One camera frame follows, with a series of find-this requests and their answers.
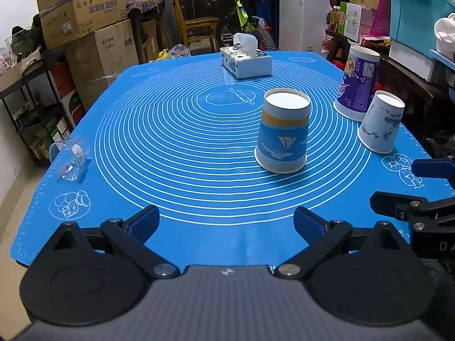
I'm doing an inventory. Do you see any green and white carton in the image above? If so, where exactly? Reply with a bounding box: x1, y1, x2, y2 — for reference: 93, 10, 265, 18
338, 2, 364, 42

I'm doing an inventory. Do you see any dark green cap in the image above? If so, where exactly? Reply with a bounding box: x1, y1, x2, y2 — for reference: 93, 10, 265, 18
10, 25, 44, 59

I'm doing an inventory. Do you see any white patterned tissue box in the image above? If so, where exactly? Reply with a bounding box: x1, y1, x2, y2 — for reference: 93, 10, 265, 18
220, 33, 273, 79

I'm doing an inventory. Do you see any white storage box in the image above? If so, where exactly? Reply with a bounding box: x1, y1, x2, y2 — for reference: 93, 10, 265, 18
388, 39, 446, 83

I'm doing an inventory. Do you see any clear glass mug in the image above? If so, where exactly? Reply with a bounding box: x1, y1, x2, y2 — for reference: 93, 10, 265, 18
49, 137, 91, 182

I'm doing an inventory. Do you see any pink translucent bag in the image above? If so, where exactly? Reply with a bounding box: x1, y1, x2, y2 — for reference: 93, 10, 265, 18
370, 0, 392, 37

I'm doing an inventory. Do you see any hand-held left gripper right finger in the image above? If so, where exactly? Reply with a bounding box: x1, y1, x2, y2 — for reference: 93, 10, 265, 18
276, 206, 410, 280

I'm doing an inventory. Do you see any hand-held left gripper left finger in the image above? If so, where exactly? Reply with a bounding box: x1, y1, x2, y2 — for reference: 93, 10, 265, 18
45, 205, 180, 280

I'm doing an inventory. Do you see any plain brown cardboard box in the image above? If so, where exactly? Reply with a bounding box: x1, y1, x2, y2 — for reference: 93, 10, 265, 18
66, 19, 140, 112

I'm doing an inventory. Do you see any white chest freezer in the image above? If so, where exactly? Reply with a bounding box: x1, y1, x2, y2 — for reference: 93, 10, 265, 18
278, 0, 335, 52

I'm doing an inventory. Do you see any blue sailboat paper cup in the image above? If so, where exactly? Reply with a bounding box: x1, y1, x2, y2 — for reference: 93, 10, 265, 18
254, 88, 311, 174

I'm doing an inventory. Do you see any tall purple paper cup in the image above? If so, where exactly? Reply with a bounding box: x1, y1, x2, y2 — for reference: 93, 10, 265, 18
333, 45, 381, 122

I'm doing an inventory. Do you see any white floral paper cup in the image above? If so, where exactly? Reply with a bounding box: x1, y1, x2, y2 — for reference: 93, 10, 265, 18
357, 90, 406, 155

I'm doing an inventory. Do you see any crumpled clear plastic bag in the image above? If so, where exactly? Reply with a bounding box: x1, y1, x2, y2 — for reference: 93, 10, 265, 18
168, 43, 193, 58

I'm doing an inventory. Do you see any black metal shelf rack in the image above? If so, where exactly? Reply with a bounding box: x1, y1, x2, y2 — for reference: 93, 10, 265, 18
0, 48, 86, 167

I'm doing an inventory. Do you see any blue silicone baking mat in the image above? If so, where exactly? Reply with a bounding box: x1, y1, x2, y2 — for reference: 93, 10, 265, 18
10, 50, 455, 269

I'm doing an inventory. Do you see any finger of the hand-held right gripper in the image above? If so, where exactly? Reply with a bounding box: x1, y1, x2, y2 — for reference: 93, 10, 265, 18
411, 159, 455, 179
370, 191, 455, 223

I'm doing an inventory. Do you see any teal plastic storage bin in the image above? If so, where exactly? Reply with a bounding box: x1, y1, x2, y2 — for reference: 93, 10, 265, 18
387, 0, 455, 61

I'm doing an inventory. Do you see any black and green bicycle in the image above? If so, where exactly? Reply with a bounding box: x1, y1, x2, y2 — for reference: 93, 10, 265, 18
190, 0, 278, 52

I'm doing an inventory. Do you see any large printed cardboard box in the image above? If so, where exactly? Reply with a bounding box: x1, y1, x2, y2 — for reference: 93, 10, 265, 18
36, 0, 129, 49

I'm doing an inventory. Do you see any dark wooden side table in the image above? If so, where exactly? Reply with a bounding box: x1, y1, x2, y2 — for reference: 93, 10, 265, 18
324, 28, 451, 143

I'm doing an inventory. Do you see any white plastic bag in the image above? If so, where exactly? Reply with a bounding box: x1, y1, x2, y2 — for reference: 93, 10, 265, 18
434, 13, 455, 62

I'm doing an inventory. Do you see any wooden chair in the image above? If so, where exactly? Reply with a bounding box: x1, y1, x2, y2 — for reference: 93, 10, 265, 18
169, 0, 220, 53

